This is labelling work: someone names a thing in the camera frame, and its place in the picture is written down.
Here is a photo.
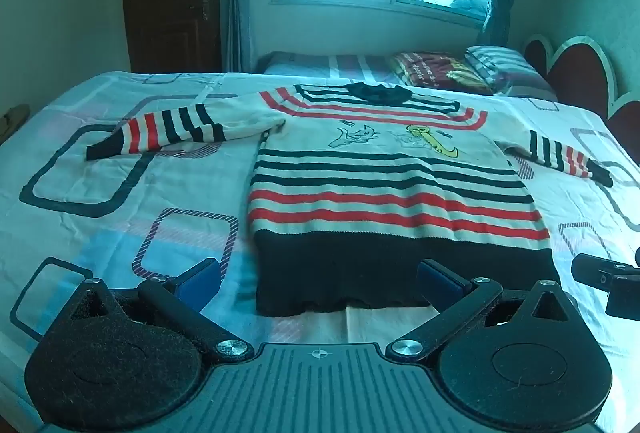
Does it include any red scalloped headboard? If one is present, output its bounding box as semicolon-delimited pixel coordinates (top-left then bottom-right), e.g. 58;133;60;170
522;33;640;149

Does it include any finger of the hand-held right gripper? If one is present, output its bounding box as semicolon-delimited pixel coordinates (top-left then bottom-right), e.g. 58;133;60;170
571;253;640;318

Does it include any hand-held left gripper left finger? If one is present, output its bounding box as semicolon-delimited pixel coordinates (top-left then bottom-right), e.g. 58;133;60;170
64;258;256;361

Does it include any striped flat pillow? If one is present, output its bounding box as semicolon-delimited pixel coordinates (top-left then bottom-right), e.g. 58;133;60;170
257;50;401;85

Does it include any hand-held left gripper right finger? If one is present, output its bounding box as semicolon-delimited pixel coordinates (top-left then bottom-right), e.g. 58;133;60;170
387;259;582;361

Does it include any red printed pillow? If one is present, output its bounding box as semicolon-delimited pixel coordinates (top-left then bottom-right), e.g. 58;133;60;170
390;52;496;95

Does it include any light blue cushion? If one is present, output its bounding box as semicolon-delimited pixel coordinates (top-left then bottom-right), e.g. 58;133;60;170
424;0;489;17

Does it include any brown object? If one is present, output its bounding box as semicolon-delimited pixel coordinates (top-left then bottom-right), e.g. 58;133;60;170
0;104;31;142

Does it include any striped plump pillow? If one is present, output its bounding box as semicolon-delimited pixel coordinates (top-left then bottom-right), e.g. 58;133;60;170
465;44;559;103

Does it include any bed with printed sheet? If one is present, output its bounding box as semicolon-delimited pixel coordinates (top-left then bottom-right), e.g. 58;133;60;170
0;70;640;433

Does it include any striped knit sweater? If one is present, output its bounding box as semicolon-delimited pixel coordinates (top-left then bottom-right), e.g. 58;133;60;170
86;82;614;318

